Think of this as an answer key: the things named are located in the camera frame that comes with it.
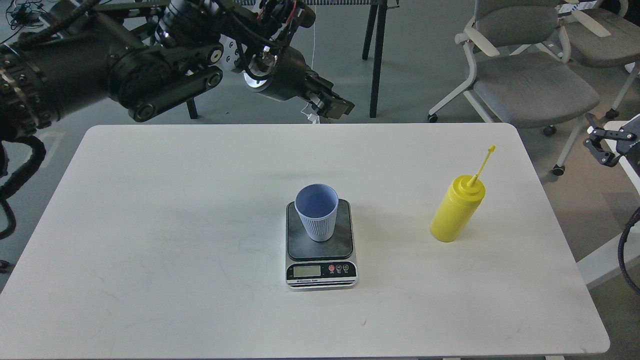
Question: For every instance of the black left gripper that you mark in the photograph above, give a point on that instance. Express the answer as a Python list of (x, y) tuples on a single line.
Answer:
[(286, 75)]

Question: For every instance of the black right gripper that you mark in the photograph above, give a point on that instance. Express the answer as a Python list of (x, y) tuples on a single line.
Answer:
[(631, 145)]

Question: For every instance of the blue ribbed plastic cup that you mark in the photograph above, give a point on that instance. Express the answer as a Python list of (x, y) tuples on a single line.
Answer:
[(317, 207)]

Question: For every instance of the yellow squeeze bottle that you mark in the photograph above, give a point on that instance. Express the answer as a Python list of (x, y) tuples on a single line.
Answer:
[(460, 201)]

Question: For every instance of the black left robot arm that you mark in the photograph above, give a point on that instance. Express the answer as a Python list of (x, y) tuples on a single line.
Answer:
[(149, 57)]

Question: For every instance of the digital kitchen scale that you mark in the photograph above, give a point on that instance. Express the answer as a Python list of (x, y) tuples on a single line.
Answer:
[(312, 265)]

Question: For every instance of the grey office chair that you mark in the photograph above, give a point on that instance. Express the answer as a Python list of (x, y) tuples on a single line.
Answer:
[(603, 38), (511, 77)]

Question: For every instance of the black metal frame table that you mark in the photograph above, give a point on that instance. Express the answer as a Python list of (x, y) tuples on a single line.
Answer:
[(375, 33)]

